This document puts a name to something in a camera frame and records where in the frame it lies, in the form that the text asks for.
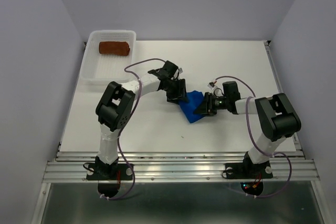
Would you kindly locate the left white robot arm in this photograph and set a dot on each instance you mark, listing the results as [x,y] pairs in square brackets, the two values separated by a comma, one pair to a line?
[120,100]

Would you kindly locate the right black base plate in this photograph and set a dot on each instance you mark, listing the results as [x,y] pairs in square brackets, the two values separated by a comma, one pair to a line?
[247,171]

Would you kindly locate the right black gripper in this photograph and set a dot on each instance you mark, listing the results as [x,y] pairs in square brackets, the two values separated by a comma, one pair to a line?
[206,107]

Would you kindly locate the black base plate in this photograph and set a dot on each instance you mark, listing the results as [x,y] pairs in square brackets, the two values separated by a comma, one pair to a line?
[247,171]
[117,172]

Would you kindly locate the brown towel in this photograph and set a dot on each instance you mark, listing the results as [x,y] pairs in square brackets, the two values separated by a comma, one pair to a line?
[118,48]

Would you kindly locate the aluminium rail frame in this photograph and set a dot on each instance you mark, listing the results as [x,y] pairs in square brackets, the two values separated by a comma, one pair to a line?
[178,169]

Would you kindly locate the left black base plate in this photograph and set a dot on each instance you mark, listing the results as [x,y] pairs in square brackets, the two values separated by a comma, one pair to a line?
[117,172]

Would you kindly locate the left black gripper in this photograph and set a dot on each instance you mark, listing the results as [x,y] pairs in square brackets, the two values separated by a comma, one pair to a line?
[179,94]

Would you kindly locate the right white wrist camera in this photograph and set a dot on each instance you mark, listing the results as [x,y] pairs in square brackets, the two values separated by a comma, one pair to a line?
[217,91]

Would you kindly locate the blue towel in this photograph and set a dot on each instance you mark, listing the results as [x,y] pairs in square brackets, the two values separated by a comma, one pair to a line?
[195,98]

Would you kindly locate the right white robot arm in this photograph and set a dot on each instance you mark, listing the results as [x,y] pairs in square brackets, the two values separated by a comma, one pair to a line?
[277,118]

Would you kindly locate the white plastic basket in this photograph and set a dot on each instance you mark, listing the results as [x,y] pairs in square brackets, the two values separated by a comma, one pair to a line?
[97,68]

